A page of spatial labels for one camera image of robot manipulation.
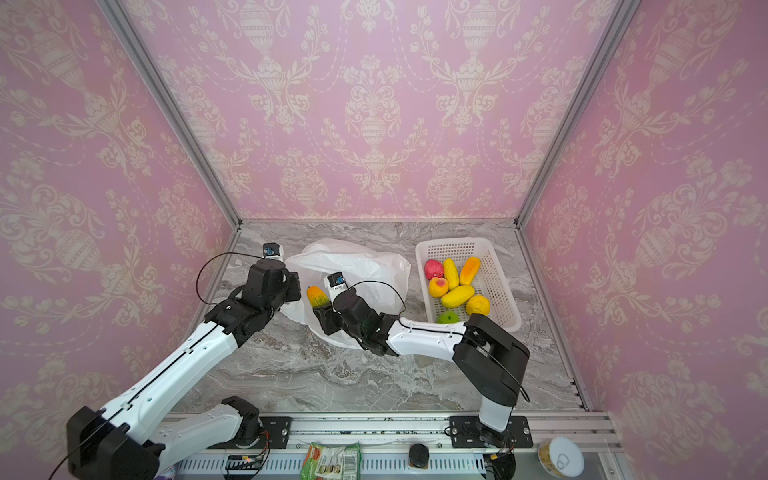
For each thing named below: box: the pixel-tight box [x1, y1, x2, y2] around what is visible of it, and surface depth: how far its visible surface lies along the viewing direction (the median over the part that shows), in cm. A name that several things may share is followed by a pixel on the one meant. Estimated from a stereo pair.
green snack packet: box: [300, 442, 362, 480], surface depth 70 cm
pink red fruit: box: [424, 259, 444, 280], surface depth 101 cm
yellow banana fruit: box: [441, 285, 475, 308], surface depth 97 cm
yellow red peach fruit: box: [429, 277, 449, 298], surface depth 97 cm
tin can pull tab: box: [537, 436, 585, 478], surface depth 68 cm
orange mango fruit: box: [459, 256, 481, 286], surface depth 102 cm
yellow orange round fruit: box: [466, 295, 491, 316], surface depth 92 cm
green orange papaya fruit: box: [306, 286, 330, 308], surface depth 82 cm
